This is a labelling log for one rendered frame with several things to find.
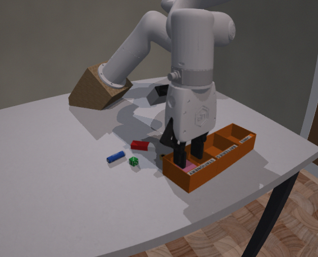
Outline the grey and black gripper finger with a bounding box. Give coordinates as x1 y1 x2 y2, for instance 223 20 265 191
160 117 187 169
190 132 209 159

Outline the green die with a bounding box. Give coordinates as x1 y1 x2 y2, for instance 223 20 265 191
129 156 138 167

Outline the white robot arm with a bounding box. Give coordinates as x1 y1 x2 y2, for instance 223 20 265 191
98 0 235 89

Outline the red and white eraser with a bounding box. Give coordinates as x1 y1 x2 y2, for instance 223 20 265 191
130 140 157 152

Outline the pink block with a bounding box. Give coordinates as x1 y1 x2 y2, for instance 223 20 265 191
179 160 197 172

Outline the orange-brown three-compartment bin rack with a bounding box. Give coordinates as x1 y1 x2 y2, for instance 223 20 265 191
162 123 256 193

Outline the blue cylinder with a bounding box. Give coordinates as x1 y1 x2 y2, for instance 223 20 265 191
107 151 126 163

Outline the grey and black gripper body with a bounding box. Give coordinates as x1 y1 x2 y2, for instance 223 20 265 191
165 82 217 143

